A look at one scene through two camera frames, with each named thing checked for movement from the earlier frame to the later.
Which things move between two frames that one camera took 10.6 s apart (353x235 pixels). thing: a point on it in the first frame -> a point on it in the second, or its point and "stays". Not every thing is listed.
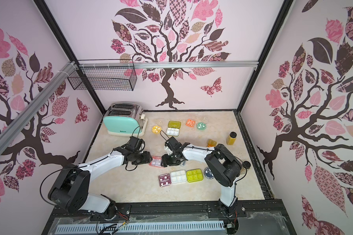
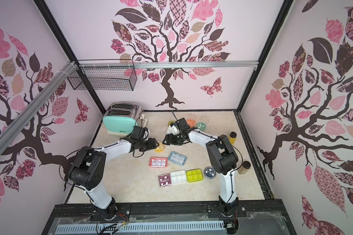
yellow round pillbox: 156,129 -> 161,148
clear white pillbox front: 178,176 stays
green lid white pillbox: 195,175 stays
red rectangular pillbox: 156,161 stays
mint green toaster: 125,119 stays
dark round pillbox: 208,173 stays
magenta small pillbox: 164,179 stays
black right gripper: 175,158 -> 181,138
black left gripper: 148,158 -> 153,142
